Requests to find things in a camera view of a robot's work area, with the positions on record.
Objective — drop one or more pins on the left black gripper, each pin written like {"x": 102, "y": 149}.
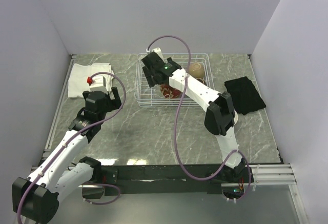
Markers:
{"x": 117, "y": 103}

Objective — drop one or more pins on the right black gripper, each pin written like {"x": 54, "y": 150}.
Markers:
{"x": 148, "y": 76}

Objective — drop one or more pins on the red floral bowl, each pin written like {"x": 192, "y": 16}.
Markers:
{"x": 169, "y": 92}

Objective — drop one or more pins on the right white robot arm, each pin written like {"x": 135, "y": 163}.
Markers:
{"x": 220, "y": 116}

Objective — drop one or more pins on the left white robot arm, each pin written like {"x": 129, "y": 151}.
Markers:
{"x": 37, "y": 197}

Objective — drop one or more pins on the plain beige bowl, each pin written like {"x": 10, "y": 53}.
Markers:
{"x": 196, "y": 70}

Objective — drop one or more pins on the black patterned bowl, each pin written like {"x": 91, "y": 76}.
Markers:
{"x": 201, "y": 80}

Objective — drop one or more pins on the white folded cloth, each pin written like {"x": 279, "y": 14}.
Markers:
{"x": 77, "y": 82}

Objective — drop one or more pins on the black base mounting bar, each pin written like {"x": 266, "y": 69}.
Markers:
{"x": 140, "y": 179}

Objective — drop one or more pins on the black folded cloth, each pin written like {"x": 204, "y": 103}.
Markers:
{"x": 244, "y": 95}

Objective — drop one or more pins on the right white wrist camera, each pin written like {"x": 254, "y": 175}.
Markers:
{"x": 157, "y": 51}

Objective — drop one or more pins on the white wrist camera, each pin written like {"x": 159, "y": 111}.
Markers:
{"x": 97, "y": 83}
{"x": 157, "y": 51}

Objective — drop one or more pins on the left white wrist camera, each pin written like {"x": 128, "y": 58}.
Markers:
{"x": 97, "y": 83}

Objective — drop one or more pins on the white wire dish rack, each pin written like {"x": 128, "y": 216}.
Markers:
{"x": 153, "y": 97}

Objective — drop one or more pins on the aluminium frame rail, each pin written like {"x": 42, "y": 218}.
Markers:
{"x": 269, "y": 168}

